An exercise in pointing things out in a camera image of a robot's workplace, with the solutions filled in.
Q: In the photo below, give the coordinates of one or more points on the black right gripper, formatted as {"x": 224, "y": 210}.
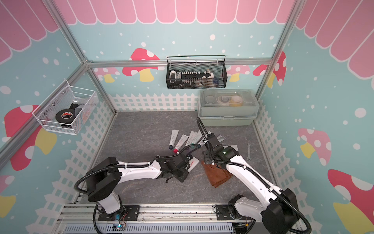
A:
{"x": 205, "y": 155}

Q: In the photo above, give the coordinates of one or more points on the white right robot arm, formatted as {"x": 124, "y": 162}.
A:
{"x": 278, "y": 209}

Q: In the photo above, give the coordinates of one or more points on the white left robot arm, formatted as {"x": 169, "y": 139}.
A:
{"x": 99, "y": 183}

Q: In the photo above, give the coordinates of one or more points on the green plastic storage box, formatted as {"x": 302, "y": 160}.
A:
{"x": 218, "y": 107}

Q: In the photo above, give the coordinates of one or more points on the white pink cap toothpaste tube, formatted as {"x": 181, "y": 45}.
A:
{"x": 180, "y": 143}

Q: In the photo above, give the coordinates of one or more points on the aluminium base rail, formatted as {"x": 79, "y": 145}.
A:
{"x": 198, "y": 218}

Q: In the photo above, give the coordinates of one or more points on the black wire mesh basket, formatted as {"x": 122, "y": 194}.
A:
{"x": 196, "y": 72}

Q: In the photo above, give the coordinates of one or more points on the brown cloth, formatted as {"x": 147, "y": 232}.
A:
{"x": 216, "y": 175}

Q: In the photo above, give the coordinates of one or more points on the white wire basket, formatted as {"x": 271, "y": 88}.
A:
{"x": 82, "y": 100}

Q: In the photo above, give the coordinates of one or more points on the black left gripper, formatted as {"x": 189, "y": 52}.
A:
{"x": 182, "y": 178}

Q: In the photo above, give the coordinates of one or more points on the white dark cap toothpaste tube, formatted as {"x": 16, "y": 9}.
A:
{"x": 173, "y": 138}

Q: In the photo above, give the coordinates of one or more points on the white green cap toothpaste tube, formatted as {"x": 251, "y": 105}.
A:
{"x": 197, "y": 138}

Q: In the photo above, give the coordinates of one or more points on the small silver wrench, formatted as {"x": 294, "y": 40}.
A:
{"x": 248, "y": 152}

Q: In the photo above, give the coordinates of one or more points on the silver purple Protetix toothpaste tube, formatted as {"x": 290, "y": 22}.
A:
{"x": 220, "y": 138}

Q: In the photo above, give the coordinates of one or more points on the black tape roll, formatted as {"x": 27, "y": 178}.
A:
{"x": 66, "y": 116}

